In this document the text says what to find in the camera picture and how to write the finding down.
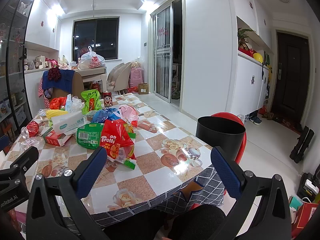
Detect red plastic stool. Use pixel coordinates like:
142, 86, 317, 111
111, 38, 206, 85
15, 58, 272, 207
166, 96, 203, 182
210, 112, 247, 164

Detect pink plastic bag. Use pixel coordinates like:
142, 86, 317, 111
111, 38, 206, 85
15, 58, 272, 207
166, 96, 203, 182
119, 105, 139, 127

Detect red Trolli snack bag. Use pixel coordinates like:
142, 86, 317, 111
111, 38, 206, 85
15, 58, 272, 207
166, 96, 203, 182
100, 119, 136, 170

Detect black boots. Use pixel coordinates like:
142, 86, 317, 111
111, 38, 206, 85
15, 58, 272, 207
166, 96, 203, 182
290, 126, 315, 163

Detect red cardboard box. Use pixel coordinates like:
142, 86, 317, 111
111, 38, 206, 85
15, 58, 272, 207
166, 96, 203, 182
42, 127, 72, 147

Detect blue sneakers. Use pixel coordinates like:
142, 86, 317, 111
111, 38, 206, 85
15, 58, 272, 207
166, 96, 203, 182
249, 115, 262, 125

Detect white shopping bag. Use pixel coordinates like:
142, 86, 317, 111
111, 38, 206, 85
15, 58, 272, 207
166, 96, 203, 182
78, 46, 105, 70

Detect orange plastic bag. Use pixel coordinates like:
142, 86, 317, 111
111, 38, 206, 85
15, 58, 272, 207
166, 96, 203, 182
49, 97, 67, 110

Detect green snack packet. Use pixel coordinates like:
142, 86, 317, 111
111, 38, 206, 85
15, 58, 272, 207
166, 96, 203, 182
76, 123, 104, 150

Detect glass display cabinet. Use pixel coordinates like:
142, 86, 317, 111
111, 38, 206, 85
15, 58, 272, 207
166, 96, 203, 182
1, 0, 34, 142

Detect blue cloth on chair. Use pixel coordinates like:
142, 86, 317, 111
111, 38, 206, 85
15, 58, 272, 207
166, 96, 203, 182
42, 68, 75, 94

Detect beige dining table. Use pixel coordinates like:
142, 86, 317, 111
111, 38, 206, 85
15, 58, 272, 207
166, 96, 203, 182
75, 67, 107, 91

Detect small cardboard box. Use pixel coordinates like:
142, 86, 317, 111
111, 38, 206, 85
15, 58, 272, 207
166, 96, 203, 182
138, 83, 149, 95

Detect checkered plaid tablecloth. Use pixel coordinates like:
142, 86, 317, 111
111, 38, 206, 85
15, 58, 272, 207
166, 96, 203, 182
81, 164, 225, 227

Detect sliding glass door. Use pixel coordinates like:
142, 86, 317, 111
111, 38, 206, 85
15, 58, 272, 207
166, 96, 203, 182
152, 0, 183, 107

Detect white tissue pack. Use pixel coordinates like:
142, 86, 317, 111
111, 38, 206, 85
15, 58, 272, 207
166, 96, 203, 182
51, 111, 85, 135

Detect dark entrance door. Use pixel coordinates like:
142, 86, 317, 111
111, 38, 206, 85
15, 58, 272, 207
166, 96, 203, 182
271, 32, 310, 133

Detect pink plastic stool stack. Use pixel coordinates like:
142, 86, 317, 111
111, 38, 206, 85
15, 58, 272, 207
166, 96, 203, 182
129, 68, 143, 88

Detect red cartoon drink can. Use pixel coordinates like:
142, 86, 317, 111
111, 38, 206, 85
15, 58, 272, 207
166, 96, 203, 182
103, 91, 113, 107

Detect yellow helmet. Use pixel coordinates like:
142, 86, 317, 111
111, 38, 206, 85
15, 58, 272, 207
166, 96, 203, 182
253, 53, 264, 63

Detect crushed red cola can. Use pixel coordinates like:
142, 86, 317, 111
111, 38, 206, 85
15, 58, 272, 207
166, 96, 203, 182
26, 121, 39, 137

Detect bright green snack bag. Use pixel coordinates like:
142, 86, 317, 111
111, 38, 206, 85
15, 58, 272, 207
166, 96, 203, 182
81, 89, 102, 115

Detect clear plastic bag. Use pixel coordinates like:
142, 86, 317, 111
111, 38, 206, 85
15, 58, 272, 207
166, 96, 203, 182
65, 94, 85, 113

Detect blue plastic bag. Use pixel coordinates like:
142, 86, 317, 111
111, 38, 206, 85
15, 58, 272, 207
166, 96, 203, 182
91, 108, 121, 123

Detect clear crushed plastic bottle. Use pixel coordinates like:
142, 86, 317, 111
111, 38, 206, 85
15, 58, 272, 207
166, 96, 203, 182
20, 127, 44, 153

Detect dark red flower bunch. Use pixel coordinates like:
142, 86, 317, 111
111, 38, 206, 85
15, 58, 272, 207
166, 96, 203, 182
47, 67, 62, 82

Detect dark window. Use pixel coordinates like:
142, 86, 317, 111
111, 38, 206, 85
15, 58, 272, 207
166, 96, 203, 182
72, 17, 119, 61

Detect white shoe cabinet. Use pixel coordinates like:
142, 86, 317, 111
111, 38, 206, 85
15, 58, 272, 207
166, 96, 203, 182
231, 17, 273, 116

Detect potted green plant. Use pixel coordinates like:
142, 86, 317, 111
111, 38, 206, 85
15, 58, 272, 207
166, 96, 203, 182
237, 28, 255, 51

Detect brown chair with clothes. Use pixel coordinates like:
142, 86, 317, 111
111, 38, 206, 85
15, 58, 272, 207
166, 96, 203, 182
37, 67, 85, 108

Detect beige dining chair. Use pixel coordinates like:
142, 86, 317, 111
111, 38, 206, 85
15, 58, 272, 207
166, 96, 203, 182
107, 62, 131, 94

